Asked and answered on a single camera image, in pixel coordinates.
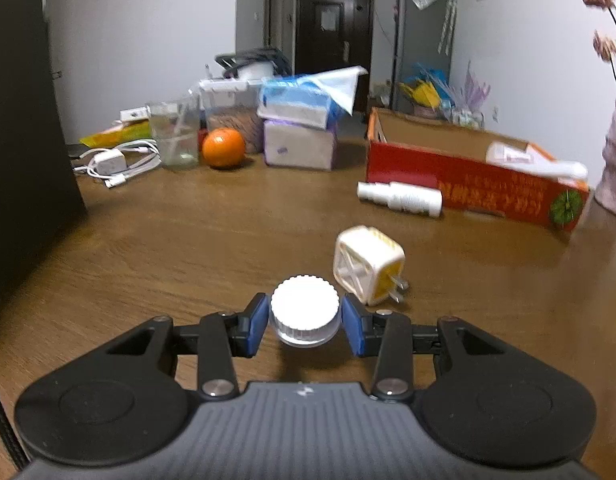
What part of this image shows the white bottle cap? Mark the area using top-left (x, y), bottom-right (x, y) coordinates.
top-left (270, 275), bottom-right (341, 348)

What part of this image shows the red white lint brush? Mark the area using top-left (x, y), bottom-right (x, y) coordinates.
top-left (486, 142), bottom-right (588, 182)

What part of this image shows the white yellow plug adapter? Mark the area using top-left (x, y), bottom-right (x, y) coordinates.
top-left (333, 226), bottom-right (410, 307)

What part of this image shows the white spray bottle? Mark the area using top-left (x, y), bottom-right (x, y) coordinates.
top-left (357, 182), bottom-right (442, 218)

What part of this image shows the orange fruit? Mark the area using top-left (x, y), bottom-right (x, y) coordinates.
top-left (201, 128), bottom-right (246, 169)

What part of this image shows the red cardboard box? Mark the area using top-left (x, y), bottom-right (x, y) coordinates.
top-left (366, 108), bottom-right (591, 232)

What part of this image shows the white purple tissue pack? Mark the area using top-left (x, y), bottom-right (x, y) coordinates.
top-left (263, 120), bottom-right (337, 170)

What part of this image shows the clear drinking glass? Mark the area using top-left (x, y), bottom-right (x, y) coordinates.
top-left (146, 94), bottom-right (201, 170)

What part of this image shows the yellow green packet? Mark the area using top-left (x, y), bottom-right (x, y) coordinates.
top-left (79, 120), bottom-right (151, 148)

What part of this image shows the black paper shopping bag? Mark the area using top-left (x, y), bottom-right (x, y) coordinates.
top-left (0, 0), bottom-right (86, 304)

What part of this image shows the clear food storage container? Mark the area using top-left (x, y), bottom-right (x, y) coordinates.
top-left (198, 79), bottom-right (263, 154)

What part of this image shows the blue tissue pack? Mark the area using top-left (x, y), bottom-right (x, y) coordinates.
top-left (257, 66), bottom-right (367, 130)

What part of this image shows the yellow blue bags pile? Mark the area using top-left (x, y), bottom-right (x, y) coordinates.
top-left (398, 63), bottom-right (457, 110)

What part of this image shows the purple coral decoration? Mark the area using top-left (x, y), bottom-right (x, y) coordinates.
top-left (460, 62), bottom-right (491, 113)

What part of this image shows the dark brown door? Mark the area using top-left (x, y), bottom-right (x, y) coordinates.
top-left (293, 0), bottom-right (376, 114)

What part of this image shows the grey refrigerator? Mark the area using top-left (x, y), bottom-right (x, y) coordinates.
top-left (390, 0), bottom-right (457, 113)

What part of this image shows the white charger with cable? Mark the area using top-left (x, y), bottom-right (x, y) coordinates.
top-left (73, 139), bottom-right (161, 190)

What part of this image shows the wire storage trolley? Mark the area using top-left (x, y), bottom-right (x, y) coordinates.
top-left (441, 106), bottom-right (484, 130)

